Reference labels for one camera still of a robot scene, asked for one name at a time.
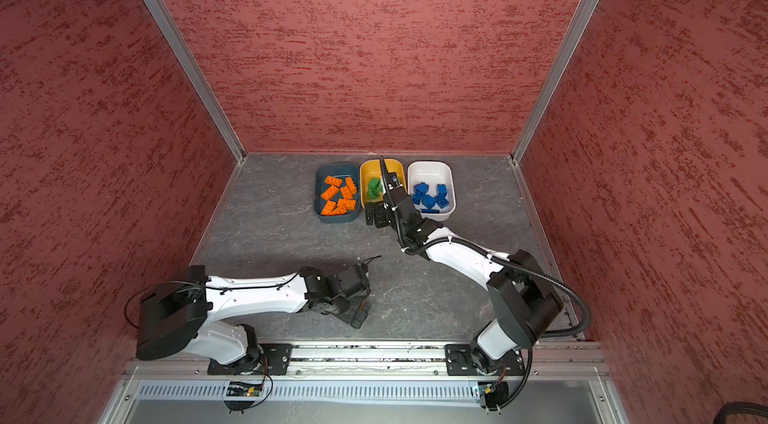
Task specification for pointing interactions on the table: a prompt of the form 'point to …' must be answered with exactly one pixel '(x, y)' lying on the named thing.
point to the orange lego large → (328, 208)
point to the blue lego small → (442, 190)
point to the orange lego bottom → (341, 209)
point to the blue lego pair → (420, 189)
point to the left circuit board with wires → (238, 388)
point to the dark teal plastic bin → (337, 196)
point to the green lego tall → (373, 194)
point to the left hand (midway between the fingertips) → (350, 314)
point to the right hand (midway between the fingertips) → (378, 207)
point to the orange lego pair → (347, 203)
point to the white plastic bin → (432, 188)
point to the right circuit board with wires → (493, 394)
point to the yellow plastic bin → (372, 168)
